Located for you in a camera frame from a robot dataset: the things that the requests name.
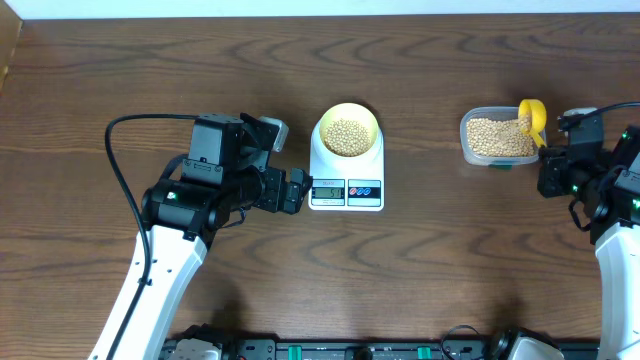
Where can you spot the soybeans in bowl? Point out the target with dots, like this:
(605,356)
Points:
(347,138)

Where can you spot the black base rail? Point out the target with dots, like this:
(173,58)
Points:
(206,342)

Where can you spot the white digital kitchen scale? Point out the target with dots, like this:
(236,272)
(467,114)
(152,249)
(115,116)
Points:
(346,183)

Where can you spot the yellow plastic bowl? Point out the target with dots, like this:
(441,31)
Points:
(350,111)

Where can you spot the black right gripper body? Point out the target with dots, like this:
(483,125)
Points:
(560,177)

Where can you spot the yellow plastic measuring scoop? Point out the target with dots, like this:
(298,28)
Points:
(534,111)

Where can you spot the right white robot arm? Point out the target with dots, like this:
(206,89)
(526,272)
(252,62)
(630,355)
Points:
(605,189)

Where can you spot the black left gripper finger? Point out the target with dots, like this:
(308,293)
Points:
(293,200)
(302,179)

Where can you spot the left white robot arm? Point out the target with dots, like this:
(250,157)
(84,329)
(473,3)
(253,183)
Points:
(226,170)

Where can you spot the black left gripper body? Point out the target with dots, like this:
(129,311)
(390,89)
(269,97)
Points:
(270,198)

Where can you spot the clear plastic bean container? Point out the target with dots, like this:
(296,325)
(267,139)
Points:
(499,113)

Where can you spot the soybeans in container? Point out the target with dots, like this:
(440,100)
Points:
(494,138)

